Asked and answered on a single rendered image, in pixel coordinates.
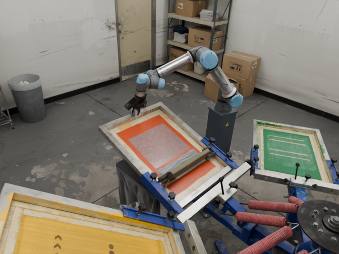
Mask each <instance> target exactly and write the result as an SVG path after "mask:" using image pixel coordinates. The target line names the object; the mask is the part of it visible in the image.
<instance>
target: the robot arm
mask: <svg viewBox="0 0 339 254"><path fill-rule="evenodd" d="M195 62H199V63H200V64H201V65H202V67H203V68H204V70H205V71H206V72H209V73H210V75H211V76H212V78H213V79H214V81H215V82H216V84H217V85H218V87H219V90H218V97H217V101H216V103H215V105H214V109H215V110H216V111H218V112H221V113H229V112H231V111H232V108H236V107H238V106H240V105H241V104H242V102H243V96H242V95H241V94H240V93H239V92H238V91H237V89H236V88H235V87H234V84H232V83H230V82H229V80H228V79H227V77H226V76H225V74H224V73H223V71H222V69H221V68H220V66H219V61H218V57H217V55H216V54H215V53H214V52H213V51H211V50H210V49H209V48H207V47H206V46H198V47H195V48H193V49H191V50H189V51H187V53H186V54H184V55H182V56H180V57H178V58H176V59H174V60H172V61H170V62H168V63H167V64H165V65H163V66H161V67H159V68H157V69H155V70H149V71H148V72H147V73H146V74H139V75H138V77H137V80H136V88H135V96H134V97H133V98H132V99H131V100H130V101H129V102H127V103H126V104H125V105H124V107H125V108H126V109H127V110H131V113H133V112H134V110H135V113H136V114H135V118H136V119H137V118H138V116H140V115H141V114H142V113H143V112H142V111H141V109H140V108H142V107H143V108H144V107H146V105H145V104H146V103H147V101H146V95H147V94H146V89H163V88H164V85H165V81H164V79H161V78H162V77H164V76H166V75H168V74H170V73H172V72H174V71H176V70H178V69H180V68H182V67H184V66H186V65H188V64H190V63H195ZM144 105H145V106H144Z"/></svg>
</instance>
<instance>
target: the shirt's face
mask: <svg viewBox="0 0 339 254"><path fill-rule="evenodd" d="M117 165H118V166H119V167H121V168H122V169H123V170H124V171H125V172H127V173H128V174H130V175H131V176H132V177H133V178H135V179H136V180H137V181H138V182H140V183H141V184H142V185H143V186H144V187H146V186H145V185H144V184H143V183H142V182H141V181H140V179H141V177H140V176H139V175H138V174H137V172H136V171H135V170H134V169H133V168H132V167H131V166H130V165H129V164H128V163H127V161H126V160H125V159H124V160H122V161H120V162H118V163H117ZM146 188H147V187H146Z"/></svg>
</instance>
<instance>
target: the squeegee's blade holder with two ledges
mask: <svg viewBox="0 0 339 254"><path fill-rule="evenodd" d="M205 161H206V160H205V159H204V160H202V161H200V162H199V163H197V164H196V165H194V166H193V167H191V168H190V169H188V170H187V171H185V172H184V173H182V174H180V175H179V176H177V177H176V178H177V179H179V178H180V177H182V176H183V175H185V174H186V173H188V172H189V171H191V170H193V169H194V168H196V167H197V166H199V165H200V164H202V163H203V162H205ZM177 179H176V180H177ZM176 180H175V181H176Z"/></svg>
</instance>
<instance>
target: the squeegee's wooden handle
mask: <svg viewBox="0 0 339 254"><path fill-rule="evenodd" d="M209 152H210V150H209V149H206V150H204V151H202V152H201V153H199V154H197V155H196V156H194V157H193V158H191V159H189V160H188V161H186V162H185V163H183V164H181V165H180V166H178V167H177V168H175V169H173V170H172V171H170V172H169V175H168V180H169V181H170V180H172V179H173V178H176V177H177V176H179V175H180V174H182V173H184V172H185V171H187V170H188V169H190V168H191V167H193V166H194V165H196V164H197V163H199V162H200V161H202V160H204V159H206V157H207V156H208V154H209Z"/></svg>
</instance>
